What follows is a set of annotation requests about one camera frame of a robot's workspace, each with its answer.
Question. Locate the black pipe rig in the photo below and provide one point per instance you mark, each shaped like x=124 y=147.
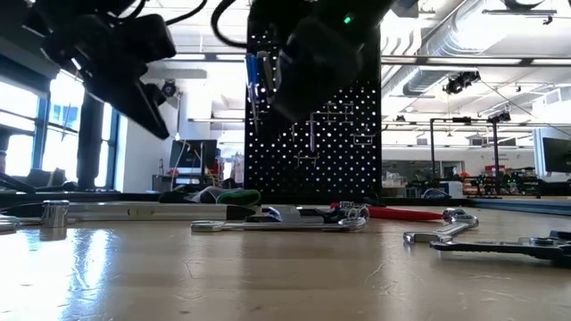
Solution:
x=496 y=151

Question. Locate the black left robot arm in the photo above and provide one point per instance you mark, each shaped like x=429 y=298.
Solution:
x=89 y=6

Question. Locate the black round pillar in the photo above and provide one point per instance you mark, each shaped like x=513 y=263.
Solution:
x=91 y=151

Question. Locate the cluttered workbench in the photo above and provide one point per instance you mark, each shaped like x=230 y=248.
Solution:
x=499 y=183

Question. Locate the black ceiling camera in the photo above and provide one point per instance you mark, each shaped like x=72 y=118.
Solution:
x=461 y=82

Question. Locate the black aluminium frame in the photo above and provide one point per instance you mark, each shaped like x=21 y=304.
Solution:
x=58 y=197

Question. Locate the fluorescent ceiling light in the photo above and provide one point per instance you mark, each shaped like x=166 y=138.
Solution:
x=473 y=61
x=201 y=56

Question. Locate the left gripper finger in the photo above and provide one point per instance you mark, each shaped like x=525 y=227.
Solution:
x=138 y=111

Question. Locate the dark computer monitor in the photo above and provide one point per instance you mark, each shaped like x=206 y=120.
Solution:
x=192 y=153
x=557 y=155

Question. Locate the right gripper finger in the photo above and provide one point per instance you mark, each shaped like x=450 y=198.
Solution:
x=268 y=76

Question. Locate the grey-black green-cuffed work glove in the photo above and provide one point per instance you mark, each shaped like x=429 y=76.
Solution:
x=238 y=197
x=171 y=197

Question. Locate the black perforated pegboard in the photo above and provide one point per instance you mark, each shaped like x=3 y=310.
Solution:
x=276 y=178

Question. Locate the round black wall camera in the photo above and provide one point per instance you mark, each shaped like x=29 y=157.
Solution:
x=169 y=88

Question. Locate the dark sofa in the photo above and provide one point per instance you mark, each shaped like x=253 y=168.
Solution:
x=44 y=178

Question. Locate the silver ventilation duct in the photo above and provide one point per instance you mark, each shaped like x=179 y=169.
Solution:
x=446 y=40

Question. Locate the red utility knife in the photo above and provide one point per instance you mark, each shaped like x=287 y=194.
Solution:
x=401 y=214

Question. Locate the silver combination wrench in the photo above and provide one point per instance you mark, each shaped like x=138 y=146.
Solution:
x=446 y=229
x=276 y=226

